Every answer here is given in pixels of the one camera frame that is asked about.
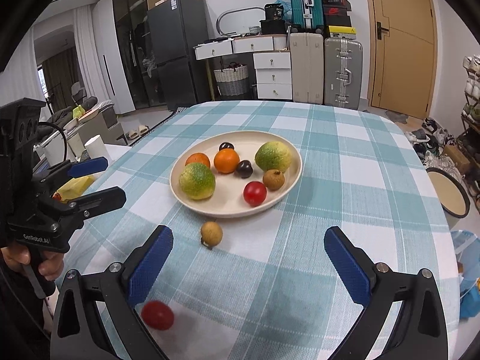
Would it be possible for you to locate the curved metal tube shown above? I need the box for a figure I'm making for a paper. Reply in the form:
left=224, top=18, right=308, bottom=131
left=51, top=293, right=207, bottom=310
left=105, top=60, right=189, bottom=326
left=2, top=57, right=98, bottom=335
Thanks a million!
left=217, top=7, right=265, bottom=38

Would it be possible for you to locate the beige suitcase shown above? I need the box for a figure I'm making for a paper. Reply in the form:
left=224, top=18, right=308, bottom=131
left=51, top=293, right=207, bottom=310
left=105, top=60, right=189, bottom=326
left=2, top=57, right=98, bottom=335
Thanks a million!
left=289, top=32, right=325, bottom=104

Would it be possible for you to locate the wooden door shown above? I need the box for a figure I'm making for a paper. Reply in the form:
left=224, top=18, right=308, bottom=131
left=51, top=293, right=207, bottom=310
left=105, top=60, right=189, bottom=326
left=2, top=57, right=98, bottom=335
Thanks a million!
left=362, top=0, right=437, bottom=121

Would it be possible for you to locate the round cream basin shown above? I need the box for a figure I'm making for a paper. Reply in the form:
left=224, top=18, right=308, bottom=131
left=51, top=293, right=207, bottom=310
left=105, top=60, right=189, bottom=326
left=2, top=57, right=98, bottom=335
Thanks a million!
left=425, top=167, right=471, bottom=219

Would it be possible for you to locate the yellow black box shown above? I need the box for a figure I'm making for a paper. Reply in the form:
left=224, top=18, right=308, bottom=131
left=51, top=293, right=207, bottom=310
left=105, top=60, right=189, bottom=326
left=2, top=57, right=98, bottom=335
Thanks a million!
left=324, top=25, right=357, bottom=39

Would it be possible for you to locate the teal suitcase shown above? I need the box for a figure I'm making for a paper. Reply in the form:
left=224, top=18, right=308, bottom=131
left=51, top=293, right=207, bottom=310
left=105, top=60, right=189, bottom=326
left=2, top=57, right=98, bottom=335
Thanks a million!
left=287, top=0, right=325, bottom=34

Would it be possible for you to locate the yellow bag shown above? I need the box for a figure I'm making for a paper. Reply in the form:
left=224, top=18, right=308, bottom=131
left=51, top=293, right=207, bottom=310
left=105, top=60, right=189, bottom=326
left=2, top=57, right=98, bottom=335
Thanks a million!
left=58, top=175, right=95, bottom=201

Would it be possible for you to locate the white drawer desk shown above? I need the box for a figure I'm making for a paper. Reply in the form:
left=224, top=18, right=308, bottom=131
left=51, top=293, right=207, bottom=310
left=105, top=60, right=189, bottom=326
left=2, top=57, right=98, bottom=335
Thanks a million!
left=193, top=35, right=293, bottom=101

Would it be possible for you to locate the dark grey fridge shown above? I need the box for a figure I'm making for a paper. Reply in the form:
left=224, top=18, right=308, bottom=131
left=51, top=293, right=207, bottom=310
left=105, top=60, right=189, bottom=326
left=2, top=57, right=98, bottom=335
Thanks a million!
left=146, top=0, right=211, bottom=111

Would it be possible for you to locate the cream oval plate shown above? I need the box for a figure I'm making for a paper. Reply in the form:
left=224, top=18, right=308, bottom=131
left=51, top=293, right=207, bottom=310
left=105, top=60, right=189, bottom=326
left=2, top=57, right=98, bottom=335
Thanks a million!
left=169, top=130, right=303, bottom=219

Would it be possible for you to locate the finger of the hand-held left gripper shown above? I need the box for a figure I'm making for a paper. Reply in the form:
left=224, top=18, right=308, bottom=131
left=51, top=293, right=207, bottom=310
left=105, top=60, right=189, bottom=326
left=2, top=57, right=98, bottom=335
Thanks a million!
left=56, top=186, right=126, bottom=220
left=32, top=156, right=109, bottom=181

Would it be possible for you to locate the white cylinder bin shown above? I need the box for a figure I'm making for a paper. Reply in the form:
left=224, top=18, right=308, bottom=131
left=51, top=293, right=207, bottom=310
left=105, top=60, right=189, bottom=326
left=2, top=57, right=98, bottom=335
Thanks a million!
left=84, top=135, right=109, bottom=162

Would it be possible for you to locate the pile of shoes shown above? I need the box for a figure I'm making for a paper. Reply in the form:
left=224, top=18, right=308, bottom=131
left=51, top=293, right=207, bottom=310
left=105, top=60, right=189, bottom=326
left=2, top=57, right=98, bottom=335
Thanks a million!
left=405, top=117, right=466, bottom=181

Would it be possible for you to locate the teal checked tablecloth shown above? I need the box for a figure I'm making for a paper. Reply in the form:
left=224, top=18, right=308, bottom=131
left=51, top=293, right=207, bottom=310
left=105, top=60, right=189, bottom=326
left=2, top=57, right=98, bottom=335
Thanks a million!
left=56, top=100, right=462, bottom=360

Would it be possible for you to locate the large red tomato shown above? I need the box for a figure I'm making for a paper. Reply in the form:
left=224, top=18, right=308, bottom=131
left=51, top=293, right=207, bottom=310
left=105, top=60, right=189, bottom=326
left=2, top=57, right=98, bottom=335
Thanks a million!
left=243, top=181, right=268, bottom=207

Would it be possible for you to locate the small green yellow citrus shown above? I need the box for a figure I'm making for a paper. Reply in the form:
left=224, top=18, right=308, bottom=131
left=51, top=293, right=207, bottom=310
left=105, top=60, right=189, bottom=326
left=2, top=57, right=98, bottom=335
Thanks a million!
left=178, top=162, right=217, bottom=200

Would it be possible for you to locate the pair of slippers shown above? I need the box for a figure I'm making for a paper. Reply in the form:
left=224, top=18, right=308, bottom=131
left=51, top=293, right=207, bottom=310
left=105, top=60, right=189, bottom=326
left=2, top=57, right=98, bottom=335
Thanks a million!
left=125, top=125, right=150, bottom=140

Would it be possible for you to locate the woven laundry basket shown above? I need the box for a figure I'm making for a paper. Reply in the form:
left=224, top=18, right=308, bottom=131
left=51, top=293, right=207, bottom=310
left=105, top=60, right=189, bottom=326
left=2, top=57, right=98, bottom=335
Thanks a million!
left=214, top=62, right=250, bottom=97

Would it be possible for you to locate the person's left hand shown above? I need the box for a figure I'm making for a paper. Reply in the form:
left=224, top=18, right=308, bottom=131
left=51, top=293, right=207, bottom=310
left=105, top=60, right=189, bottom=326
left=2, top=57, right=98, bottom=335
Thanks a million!
left=0, top=245, right=65, bottom=282

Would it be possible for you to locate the large green yellow citrus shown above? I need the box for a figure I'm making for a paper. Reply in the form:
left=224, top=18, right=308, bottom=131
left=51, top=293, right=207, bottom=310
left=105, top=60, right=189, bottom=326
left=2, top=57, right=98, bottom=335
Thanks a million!
left=254, top=141, right=293, bottom=172

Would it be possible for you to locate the brown longan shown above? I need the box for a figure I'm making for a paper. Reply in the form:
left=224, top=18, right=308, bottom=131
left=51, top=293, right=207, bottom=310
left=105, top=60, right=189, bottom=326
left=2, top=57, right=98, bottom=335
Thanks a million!
left=200, top=221, right=224, bottom=251
left=262, top=169, right=286, bottom=191

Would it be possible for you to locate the white wardrobe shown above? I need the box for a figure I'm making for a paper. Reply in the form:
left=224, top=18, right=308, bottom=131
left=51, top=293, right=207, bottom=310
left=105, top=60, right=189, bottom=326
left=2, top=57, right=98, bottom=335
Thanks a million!
left=92, top=0, right=136, bottom=115

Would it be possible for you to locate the small red tomato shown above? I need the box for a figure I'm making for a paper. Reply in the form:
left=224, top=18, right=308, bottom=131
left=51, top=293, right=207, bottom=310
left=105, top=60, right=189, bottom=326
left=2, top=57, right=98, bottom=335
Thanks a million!
left=140, top=300, right=175, bottom=331

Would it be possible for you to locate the silver suitcase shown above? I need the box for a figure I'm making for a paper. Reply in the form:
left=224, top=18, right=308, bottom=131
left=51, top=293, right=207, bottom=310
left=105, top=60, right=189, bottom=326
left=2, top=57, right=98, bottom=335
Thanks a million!
left=323, top=37, right=364, bottom=110

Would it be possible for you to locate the grey low table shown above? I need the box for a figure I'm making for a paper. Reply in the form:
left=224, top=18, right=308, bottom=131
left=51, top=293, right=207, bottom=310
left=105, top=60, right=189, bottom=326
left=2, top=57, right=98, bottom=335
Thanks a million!
left=77, top=107, right=124, bottom=145

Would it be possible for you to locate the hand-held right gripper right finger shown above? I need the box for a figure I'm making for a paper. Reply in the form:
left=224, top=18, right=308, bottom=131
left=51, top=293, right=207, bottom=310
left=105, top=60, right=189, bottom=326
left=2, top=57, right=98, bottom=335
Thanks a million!
left=323, top=226, right=449, bottom=360

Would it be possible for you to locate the orange tangerine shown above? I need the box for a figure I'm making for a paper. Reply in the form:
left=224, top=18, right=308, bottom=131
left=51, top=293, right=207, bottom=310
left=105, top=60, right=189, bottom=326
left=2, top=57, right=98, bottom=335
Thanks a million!
left=214, top=148, right=241, bottom=174
left=185, top=152, right=211, bottom=169

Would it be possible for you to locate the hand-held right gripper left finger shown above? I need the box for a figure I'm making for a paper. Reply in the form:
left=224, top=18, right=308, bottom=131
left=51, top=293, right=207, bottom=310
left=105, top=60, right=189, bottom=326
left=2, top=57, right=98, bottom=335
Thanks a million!
left=50, top=225, right=174, bottom=360

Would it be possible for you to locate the black cable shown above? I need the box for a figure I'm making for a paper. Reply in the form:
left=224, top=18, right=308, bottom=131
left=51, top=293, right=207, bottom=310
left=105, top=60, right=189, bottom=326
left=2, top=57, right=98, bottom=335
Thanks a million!
left=37, top=121, right=68, bottom=164

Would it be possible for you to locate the shoe rack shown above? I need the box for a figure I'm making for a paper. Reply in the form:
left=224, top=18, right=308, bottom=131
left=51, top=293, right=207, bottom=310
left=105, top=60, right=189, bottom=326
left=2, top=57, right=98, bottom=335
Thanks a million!
left=459, top=54, right=480, bottom=203

